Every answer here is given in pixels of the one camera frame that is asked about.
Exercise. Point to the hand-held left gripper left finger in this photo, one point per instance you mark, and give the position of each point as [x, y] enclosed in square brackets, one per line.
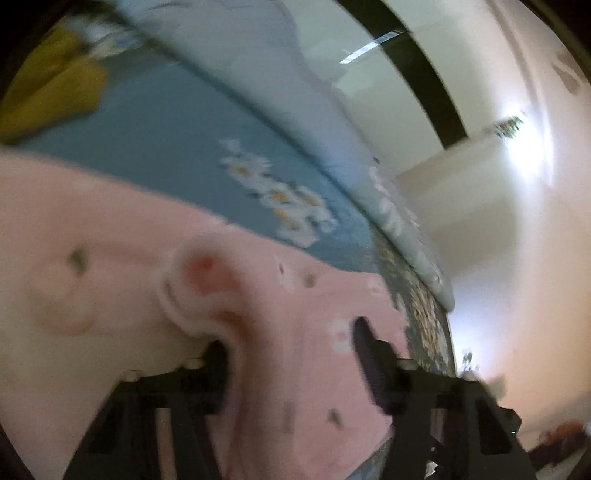
[214, 383]

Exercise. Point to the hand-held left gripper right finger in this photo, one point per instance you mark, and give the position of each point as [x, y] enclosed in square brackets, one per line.
[369, 364]

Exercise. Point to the pink fleece garment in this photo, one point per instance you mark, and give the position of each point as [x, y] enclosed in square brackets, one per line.
[115, 230]

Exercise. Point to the white door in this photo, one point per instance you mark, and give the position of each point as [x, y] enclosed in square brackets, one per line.
[461, 194]

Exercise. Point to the dark cloth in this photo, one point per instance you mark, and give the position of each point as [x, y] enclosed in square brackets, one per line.
[558, 443]

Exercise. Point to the teal floral bedsheet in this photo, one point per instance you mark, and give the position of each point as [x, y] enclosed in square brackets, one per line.
[184, 138]

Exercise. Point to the green plant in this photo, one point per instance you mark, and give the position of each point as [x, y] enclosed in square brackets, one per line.
[508, 125]

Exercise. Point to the white wardrobe with black stripe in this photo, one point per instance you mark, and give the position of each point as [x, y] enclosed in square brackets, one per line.
[369, 83]

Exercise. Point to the blue daisy print quilt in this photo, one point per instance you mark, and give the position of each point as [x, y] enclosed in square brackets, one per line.
[277, 69]

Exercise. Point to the yellow cloth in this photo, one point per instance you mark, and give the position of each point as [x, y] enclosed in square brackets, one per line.
[51, 92]

